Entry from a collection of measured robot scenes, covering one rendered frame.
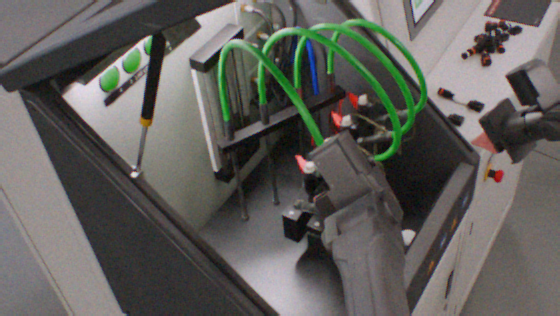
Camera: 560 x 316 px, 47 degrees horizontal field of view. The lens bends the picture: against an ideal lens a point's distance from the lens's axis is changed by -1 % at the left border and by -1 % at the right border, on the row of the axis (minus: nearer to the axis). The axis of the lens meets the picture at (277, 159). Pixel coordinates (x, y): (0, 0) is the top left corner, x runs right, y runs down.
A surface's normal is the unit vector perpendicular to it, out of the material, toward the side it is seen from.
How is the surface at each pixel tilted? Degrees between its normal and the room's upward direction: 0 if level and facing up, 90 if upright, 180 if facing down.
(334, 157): 54
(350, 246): 35
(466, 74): 0
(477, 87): 0
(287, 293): 0
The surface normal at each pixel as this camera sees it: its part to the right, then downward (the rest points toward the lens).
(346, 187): -0.25, 0.20
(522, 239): -0.09, -0.71
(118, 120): 0.85, 0.32
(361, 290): -0.60, -0.69
